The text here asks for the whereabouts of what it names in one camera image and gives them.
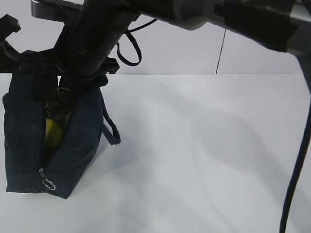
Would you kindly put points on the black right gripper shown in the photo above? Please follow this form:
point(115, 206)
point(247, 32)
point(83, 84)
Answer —
point(82, 49)

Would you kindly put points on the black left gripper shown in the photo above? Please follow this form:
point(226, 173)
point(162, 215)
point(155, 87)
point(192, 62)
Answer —
point(9, 56)

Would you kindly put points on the yellow lemon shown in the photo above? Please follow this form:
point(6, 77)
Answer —
point(53, 134)

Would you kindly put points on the dark navy fabric bag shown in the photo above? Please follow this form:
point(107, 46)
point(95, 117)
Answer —
point(81, 113)

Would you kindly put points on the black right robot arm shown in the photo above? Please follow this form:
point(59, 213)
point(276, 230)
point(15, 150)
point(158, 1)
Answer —
point(279, 25)

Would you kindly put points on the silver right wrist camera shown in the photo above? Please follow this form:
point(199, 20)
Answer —
point(55, 10)

